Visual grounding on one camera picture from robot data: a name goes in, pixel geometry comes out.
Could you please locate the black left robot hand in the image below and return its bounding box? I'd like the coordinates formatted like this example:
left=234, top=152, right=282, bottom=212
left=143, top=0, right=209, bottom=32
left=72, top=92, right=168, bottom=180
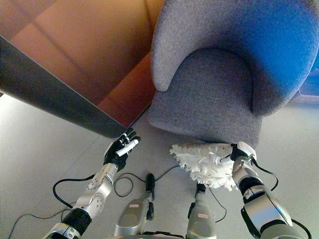
left=103, top=128, right=142, bottom=172

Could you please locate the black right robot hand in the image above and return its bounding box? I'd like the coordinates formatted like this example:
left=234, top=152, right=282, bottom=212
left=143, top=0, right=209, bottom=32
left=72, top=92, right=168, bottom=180
left=220, top=141, right=257, bottom=165

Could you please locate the white fringed pillow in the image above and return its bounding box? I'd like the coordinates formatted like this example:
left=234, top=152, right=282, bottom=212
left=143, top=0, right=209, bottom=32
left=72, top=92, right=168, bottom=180
left=169, top=141, right=240, bottom=192

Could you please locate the grey fabric armchair sofa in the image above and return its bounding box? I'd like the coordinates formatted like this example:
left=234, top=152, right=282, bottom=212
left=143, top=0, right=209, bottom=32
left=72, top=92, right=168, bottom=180
left=147, top=0, right=319, bottom=147

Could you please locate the black left robot foot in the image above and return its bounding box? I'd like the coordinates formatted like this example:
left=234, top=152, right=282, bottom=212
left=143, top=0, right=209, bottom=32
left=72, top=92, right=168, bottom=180
left=145, top=173, right=156, bottom=194

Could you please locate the black robot foot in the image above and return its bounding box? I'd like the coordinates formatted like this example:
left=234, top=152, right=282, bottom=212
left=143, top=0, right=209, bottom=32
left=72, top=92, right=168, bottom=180
left=145, top=173, right=156, bottom=194
left=195, top=183, right=207, bottom=197

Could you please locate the black right robot foot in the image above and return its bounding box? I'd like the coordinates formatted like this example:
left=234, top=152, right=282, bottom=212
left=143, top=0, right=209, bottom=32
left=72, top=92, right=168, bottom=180
left=195, top=183, right=207, bottom=197

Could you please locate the silver right robot leg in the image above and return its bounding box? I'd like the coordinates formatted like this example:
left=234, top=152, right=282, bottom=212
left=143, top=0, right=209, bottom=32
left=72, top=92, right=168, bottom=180
left=186, top=191, right=216, bottom=239

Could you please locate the thin black looped floor cable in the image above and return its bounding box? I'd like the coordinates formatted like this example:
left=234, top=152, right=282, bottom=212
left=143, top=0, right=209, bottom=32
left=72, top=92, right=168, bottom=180
left=113, top=173, right=134, bottom=197

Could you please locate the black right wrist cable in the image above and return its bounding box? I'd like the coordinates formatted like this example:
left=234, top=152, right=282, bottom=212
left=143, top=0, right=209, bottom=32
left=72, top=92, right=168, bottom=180
left=250, top=159, right=280, bottom=192

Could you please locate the thick black left wrist cable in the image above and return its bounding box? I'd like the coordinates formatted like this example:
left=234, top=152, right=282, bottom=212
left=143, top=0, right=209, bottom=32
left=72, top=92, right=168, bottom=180
left=52, top=174, right=97, bottom=210

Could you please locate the black right upper arm cable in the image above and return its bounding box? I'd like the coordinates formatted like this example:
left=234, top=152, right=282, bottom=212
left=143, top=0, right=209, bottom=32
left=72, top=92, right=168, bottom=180
left=290, top=219, right=312, bottom=239

